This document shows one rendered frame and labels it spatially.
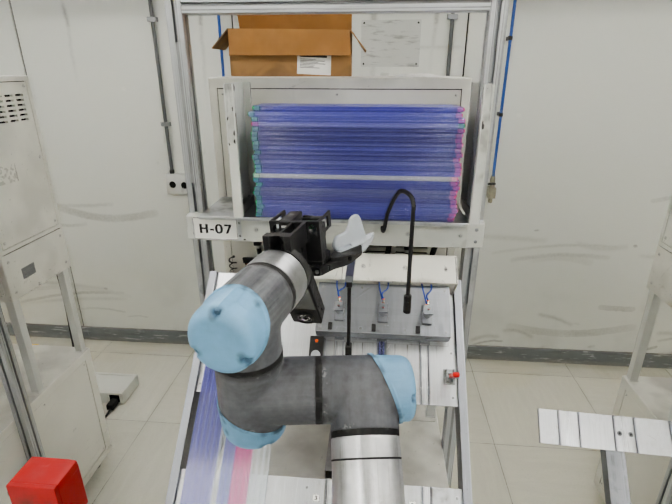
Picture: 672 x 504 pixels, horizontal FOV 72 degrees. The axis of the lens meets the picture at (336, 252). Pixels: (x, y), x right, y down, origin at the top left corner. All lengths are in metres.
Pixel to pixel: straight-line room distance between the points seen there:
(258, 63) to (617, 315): 2.59
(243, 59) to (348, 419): 1.20
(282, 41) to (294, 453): 1.25
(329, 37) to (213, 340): 1.15
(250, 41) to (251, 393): 1.16
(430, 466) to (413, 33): 1.99
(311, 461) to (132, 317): 2.15
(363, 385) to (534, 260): 2.52
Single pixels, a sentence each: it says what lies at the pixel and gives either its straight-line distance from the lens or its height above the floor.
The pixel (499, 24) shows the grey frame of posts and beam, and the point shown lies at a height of 1.83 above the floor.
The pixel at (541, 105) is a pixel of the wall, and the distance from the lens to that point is 2.76.
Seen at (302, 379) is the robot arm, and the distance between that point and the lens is 0.52.
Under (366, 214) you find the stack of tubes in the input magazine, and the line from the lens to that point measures 1.16.
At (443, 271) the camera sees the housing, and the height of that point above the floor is 1.25.
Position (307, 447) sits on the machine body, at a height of 0.62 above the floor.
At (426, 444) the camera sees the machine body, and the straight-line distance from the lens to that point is 1.64.
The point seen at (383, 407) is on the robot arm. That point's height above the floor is 1.41.
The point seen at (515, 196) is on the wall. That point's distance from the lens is 2.82.
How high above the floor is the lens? 1.74
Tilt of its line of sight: 21 degrees down
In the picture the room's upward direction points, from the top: straight up
